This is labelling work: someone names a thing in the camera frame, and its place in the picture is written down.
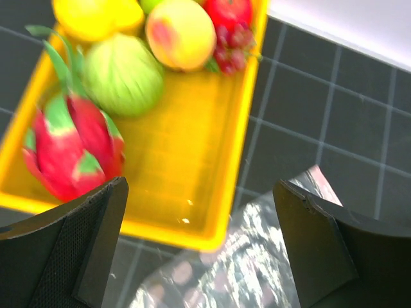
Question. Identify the green cabbage toy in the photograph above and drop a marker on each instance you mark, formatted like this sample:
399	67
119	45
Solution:
121	75

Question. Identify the orange peach toy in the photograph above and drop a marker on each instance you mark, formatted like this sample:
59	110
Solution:
181	35

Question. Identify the black grid cutting mat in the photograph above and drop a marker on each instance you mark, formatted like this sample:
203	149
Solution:
315	102

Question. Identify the yellow lemon toy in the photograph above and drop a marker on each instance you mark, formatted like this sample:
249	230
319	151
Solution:
93	21

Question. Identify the red apple toy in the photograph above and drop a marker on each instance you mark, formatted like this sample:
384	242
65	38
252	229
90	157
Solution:
229	13

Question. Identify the pink polka dot zip bag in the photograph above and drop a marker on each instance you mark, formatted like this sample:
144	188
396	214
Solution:
250	269

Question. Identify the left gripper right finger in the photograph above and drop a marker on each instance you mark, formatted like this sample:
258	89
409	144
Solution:
340	258

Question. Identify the dark red grapes toy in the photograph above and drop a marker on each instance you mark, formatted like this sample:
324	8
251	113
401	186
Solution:
233	49

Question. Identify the green lime toy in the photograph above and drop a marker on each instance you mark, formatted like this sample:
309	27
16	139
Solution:
148	5

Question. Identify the red dragon fruit toy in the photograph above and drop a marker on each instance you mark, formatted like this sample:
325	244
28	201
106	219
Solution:
73	146

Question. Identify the yellow plastic tray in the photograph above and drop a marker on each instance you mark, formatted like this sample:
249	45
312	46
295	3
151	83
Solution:
181	157

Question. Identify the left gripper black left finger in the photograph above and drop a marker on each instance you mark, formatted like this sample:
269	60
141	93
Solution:
63	256

